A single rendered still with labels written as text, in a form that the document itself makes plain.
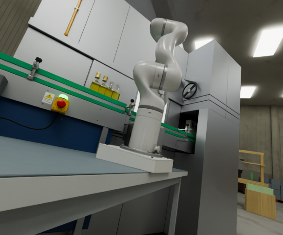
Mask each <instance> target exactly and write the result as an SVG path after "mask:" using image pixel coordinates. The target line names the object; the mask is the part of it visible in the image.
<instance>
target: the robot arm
mask: <svg viewBox="0 0 283 235"><path fill-rule="evenodd" d="M150 34H151V36H152V38H153V39H154V40H155V42H156V43H157V45H156V48H155V58H156V60H155V62H151V61H140V62H138V63H137V64H136V65H135V66H134V69H133V78H134V82H135V84H136V86H137V88H138V91H139V94H140V101H139V105H138V109H137V113H136V117H135V122H134V126H133V129H132V133H131V137H130V141H129V145H128V146H125V145H123V144H122V145H120V148H121V149H124V150H127V151H131V152H135V153H138V154H142V155H147V156H151V157H156V158H162V157H163V156H162V155H160V153H159V151H160V146H157V141H158V136H159V132H160V127H161V123H162V117H163V113H164V108H165V105H166V104H167V101H168V97H169V92H174V91H176V90H178V89H179V88H180V86H181V83H182V71H181V68H180V66H179V64H178V63H177V61H176V59H175V58H174V48H175V47H176V46H178V45H180V44H182V43H183V42H184V41H185V39H186V37H187V34H188V27H187V26H186V24H184V23H182V22H178V21H173V20H168V19H164V18H155V19H153V20H152V21H151V23H150ZM159 90H162V91H163V95H160V94H159V92H160V91H159ZM156 152H157V153H156Z"/></svg>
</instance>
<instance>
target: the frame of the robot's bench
mask: <svg viewBox="0 0 283 235"><path fill-rule="evenodd" d="M181 178H182V177H177V178H172V179H167V180H161V181H156V182H151V183H146V184H141V185H136V186H131V187H125V188H120V189H115V190H110V191H105V192H100V193H95V194H88V195H84V196H79V197H73V198H69V199H64V200H57V201H52V202H47V203H42V204H38V205H32V206H28V207H21V208H16V209H11V210H6V211H1V212H0V235H35V234H38V233H41V232H44V231H46V230H49V229H52V228H55V227H57V226H60V225H63V224H66V223H68V222H71V221H74V220H77V219H79V218H82V217H85V216H88V215H90V214H93V213H96V212H99V211H102V210H104V209H107V208H110V207H113V206H115V205H118V204H121V203H124V202H126V201H129V200H132V199H135V198H137V197H140V196H143V195H146V194H148V193H151V192H154V191H157V190H160V189H162V188H165V187H168V186H170V185H173V184H174V185H175V187H174V194H173V201H172V208H171V216H170V223H169V230H168V235H174V234H175V224H176V216H177V208H178V201H179V193H180V185H181Z"/></svg>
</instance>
